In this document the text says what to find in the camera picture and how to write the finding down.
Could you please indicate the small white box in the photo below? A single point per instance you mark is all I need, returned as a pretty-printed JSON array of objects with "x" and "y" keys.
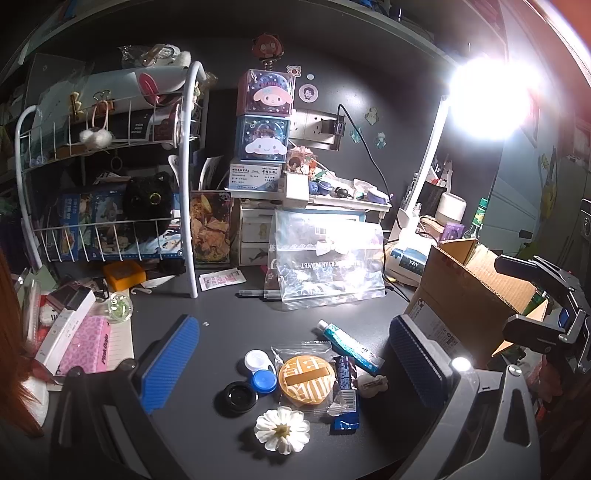
[{"x": 297, "y": 189}]

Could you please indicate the black pen holder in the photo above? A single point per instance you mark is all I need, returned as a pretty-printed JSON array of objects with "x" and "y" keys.
[{"x": 431, "y": 198}]

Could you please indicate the long white box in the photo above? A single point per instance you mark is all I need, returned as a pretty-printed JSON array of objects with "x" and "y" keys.
[{"x": 64, "y": 332}]

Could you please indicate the black round lid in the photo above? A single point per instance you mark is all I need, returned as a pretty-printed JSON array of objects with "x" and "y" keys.
[{"x": 239, "y": 399}]

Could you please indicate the dark maroon box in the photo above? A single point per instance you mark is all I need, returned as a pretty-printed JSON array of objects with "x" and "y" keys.
[{"x": 69, "y": 297}]

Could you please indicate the red bear wall sticker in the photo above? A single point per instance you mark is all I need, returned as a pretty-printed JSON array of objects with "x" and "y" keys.
[{"x": 294, "y": 71}]

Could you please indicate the teal white figure wall sticker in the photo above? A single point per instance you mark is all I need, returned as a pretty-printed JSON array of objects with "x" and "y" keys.
[{"x": 380, "y": 139}]

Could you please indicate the wall power outlet panel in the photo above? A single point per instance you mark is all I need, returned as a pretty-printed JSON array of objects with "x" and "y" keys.
[{"x": 314, "y": 127}]

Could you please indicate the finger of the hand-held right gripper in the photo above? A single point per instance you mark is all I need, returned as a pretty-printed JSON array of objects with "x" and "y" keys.
[
  {"x": 531, "y": 270},
  {"x": 535, "y": 330}
]

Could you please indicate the red character spring toy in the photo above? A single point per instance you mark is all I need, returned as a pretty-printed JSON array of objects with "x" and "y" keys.
[{"x": 267, "y": 46}]

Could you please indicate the person's reddish hair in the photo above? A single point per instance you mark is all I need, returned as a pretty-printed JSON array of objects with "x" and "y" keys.
[{"x": 11, "y": 360}]

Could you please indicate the white medicine box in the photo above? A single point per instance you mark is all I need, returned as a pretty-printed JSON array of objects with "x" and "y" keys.
[{"x": 256, "y": 175}]

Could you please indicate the white blue contact lens case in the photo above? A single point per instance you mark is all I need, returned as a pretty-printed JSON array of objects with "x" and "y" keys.
[{"x": 258, "y": 364}]

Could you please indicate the green glass bottle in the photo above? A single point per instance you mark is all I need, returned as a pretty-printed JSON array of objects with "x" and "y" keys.
[{"x": 478, "y": 221}]

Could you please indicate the small orange figurine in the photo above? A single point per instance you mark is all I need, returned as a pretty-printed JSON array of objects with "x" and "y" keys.
[{"x": 300, "y": 161}]

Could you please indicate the small white plush clip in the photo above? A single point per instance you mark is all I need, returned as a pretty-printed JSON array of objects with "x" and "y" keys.
[{"x": 371, "y": 384}]

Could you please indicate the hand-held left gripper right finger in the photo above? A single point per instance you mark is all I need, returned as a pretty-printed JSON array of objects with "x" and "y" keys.
[{"x": 415, "y": 364}]

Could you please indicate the clear green round ornament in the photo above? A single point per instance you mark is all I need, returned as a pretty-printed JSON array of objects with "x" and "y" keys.
[{"x": 120, "y": 307}]

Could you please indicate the pink notebook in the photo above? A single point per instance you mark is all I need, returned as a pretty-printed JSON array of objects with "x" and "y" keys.
[{"x": 90, "y": 344}]

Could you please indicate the illustrated card stand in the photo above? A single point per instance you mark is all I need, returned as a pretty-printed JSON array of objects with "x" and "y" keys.
[{"x": 210, "y": 228}]

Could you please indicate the blue cartoon storage box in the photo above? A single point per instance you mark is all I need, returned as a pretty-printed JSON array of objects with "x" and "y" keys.
[{"x": 263, "y": 138}]

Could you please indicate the white cylinder container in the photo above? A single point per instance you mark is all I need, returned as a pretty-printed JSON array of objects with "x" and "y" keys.
[{"x": 451, "y": 207}]

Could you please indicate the brown cardboard box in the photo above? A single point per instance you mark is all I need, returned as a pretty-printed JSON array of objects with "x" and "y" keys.
[{"x": 461, "y": 295}]

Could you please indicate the white green figure wall sticker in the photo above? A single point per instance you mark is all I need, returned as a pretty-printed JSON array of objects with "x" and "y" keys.
[{"x": 372, "y": 115}]

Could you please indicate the blue illustrated box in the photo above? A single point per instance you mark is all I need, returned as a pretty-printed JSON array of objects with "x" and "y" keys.
[{"x": 92, "y": 217}]

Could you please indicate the grey marker pen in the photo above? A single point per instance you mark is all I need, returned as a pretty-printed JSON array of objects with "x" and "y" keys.
[{"x": 258, "y": 294}]

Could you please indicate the white desk lamp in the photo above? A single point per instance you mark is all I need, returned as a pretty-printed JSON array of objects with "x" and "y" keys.
[{"x": 427, "y": 152}]

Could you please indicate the small pink white sachet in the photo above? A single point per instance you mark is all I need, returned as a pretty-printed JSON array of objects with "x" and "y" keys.
[{"x": 221, "y": 280}]

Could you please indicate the pink cartoon storage box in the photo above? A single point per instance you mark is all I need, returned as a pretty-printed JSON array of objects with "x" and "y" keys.
[{"x": 265, "y": 94}]

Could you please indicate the white fabric flower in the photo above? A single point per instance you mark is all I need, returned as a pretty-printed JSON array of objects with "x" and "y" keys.
[{"x": 281, "y": 430}]

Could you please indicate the blue snack bar packet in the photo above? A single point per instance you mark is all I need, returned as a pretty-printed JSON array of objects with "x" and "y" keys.
[{"x": 345, "y": 422}]

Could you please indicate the white mini drawer unit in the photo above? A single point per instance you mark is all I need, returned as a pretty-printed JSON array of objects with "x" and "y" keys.
[{"x": 251, "y": 230}]

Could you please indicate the round portrait wall sticker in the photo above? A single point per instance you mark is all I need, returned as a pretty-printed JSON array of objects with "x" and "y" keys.
[{"x": 306, "y": 92}]

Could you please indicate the round orange cake clear wrapper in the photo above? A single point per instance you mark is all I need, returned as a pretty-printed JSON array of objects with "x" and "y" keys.
[{"x": 307, "y": 381}]

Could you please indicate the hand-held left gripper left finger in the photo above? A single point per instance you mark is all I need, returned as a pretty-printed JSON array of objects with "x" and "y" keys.
[{"x": 171, "y": 364}]

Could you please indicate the teal toothpaste tube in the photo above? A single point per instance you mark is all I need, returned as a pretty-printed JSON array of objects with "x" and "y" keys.
[{"x": 346, "y": 344}]

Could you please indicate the purple box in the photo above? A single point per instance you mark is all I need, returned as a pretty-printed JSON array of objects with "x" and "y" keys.
[{"x": 453, "y": 230}]

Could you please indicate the clear zip bag bow print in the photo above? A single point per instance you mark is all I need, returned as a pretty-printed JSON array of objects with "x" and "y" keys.
[{"x": 323, "y": 267}]

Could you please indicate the black cat plush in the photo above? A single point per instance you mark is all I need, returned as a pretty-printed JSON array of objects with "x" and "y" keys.
[{"x": 150, "y": 198}]

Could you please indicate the orange box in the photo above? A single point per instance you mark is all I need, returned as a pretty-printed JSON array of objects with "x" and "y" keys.
[{"x": 123, "y": 276}]

